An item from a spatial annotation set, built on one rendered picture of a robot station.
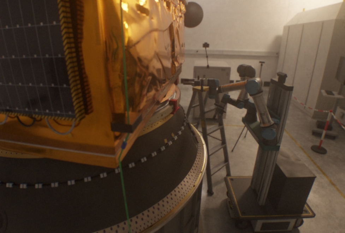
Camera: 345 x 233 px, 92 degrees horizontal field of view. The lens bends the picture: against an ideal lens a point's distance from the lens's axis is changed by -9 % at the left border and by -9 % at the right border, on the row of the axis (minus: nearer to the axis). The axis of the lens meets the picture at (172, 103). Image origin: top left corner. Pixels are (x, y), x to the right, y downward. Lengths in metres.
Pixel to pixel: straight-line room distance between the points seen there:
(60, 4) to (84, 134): 0.38
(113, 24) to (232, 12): 8.41
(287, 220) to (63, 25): 2.65
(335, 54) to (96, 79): 6.32
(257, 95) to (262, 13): 7.68
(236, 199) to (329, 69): 4.91
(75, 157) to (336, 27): 6.36
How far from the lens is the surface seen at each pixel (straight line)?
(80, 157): 0.73
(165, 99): 1.32
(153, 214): 1.23
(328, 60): 6.44
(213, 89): 1.77
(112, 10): 0.57
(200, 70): 4.76
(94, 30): 0.54
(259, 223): 2.57
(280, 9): 9.42
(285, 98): 1.94
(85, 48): 0.55
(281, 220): 2.65
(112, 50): 0.56
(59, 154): 0.78
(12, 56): 0.68
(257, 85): 1.59
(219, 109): 2.13
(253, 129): 2.11
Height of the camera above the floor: 2.17
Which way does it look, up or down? 20 degrees down
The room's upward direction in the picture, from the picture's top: straight up
